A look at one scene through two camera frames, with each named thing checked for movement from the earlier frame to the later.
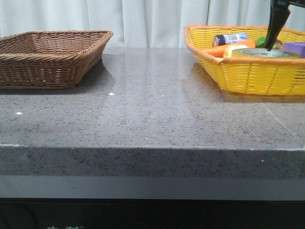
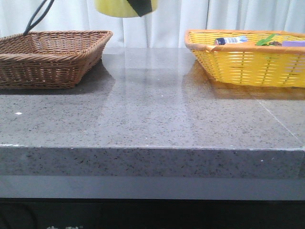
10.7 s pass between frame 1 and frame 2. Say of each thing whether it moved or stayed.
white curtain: stayed
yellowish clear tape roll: moved
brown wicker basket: stayed
